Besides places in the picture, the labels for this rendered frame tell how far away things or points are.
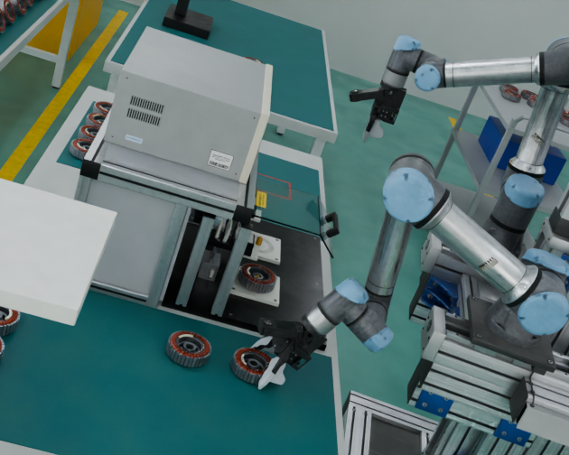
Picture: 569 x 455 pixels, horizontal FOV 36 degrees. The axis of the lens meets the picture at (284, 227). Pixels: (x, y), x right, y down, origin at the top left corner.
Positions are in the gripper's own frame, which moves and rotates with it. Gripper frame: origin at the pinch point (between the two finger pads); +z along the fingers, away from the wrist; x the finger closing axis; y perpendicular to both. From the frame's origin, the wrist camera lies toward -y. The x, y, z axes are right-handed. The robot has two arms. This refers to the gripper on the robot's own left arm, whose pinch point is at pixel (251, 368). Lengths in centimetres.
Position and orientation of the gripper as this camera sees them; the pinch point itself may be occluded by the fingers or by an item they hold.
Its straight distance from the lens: 226.1
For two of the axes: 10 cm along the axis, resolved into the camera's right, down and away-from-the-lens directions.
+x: -2.1, -5.1, 8.3
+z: -7.4, 6.4, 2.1
